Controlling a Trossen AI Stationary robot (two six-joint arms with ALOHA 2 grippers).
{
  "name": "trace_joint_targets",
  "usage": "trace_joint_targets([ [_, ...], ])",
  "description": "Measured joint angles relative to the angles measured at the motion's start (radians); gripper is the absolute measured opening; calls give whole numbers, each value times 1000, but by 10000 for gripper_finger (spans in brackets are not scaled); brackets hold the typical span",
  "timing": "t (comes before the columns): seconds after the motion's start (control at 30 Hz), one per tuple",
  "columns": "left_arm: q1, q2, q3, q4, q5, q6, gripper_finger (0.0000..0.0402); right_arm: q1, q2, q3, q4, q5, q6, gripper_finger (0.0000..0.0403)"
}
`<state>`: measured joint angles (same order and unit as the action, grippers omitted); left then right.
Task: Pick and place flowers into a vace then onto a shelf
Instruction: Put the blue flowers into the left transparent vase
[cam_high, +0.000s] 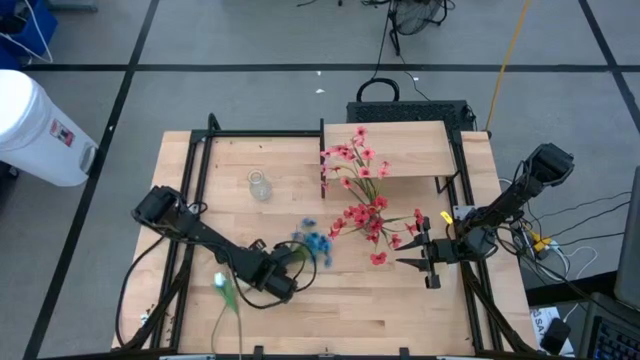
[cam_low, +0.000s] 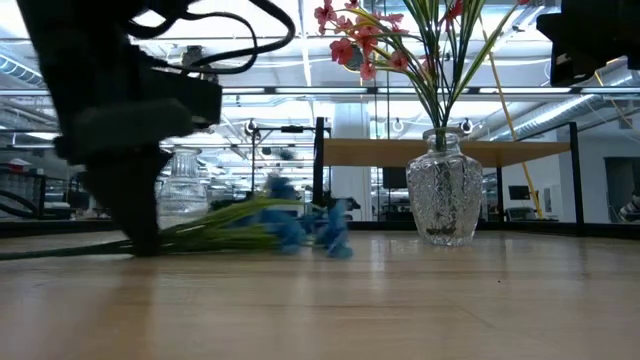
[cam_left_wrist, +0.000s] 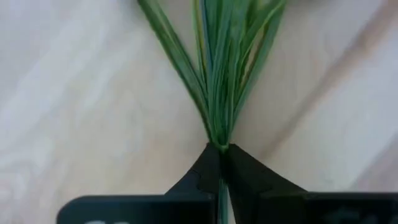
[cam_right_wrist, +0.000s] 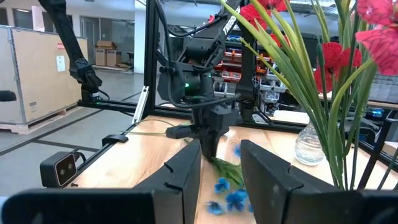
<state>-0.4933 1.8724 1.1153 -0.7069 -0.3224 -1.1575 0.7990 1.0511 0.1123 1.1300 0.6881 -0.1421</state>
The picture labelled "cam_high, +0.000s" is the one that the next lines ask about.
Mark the grey monitor back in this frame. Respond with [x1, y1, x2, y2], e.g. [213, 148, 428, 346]
[613, 166, 640, 311]

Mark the artificial tulip stem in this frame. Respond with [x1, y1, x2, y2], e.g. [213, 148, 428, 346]
[209, 271, 246, 360]

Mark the small black box device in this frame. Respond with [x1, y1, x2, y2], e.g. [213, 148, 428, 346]
[539, 318, 573, 355]

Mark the dark laptop keyboard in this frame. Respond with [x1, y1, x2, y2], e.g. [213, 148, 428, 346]
[579, 292, 640, 360]

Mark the white printed paper sheet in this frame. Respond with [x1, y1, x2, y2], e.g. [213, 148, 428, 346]
[528, 305, 576, 357]

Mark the white cable bundle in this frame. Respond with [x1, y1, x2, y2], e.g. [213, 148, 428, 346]
[498, 177, 600, 281]

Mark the wooden shelf with black posts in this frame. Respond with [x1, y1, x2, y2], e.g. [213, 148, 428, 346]
[318, 118, 464, 200]

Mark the yellow cable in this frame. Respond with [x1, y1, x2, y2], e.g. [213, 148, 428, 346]
[485, 0, 532, 133]

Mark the black metal table frame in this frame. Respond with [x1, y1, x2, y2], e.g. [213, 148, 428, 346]
[119, 112, 539, 357]

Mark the white trash bin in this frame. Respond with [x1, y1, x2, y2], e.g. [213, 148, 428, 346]
[0, 68, 99, 188]

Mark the yellow cable connector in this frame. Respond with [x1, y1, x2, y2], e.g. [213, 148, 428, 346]
[528, 230, 554, 254]

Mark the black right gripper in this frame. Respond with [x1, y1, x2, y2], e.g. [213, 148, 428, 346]
[394, 215, 456, 290]

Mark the blue storage bin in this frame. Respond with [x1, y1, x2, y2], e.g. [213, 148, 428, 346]
[0, 0, 59, 70]

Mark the black cable loop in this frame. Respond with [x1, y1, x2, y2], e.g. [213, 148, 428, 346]
[355, 77, 401, 104]

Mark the clear glass bottle vase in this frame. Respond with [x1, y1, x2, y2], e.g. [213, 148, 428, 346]
[247, 168, 274, 203]

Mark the black computer case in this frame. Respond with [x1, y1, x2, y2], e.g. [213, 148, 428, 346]
[346, 99, 476, 132]

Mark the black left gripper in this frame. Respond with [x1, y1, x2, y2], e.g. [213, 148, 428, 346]
[249, 238, 301, 304]

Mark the black floor fan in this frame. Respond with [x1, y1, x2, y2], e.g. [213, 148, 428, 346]
[387, 0, 454, 57]

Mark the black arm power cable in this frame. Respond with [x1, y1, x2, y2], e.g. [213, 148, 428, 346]
[114, 232, 171, 349]

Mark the red artificial flower bunch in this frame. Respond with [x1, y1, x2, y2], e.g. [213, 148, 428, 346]
[318, 125, 393, 206]
[327, 194, 426, 267]

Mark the blue artificial flower bunch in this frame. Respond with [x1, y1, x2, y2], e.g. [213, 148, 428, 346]
[289, 216, 335, 270]

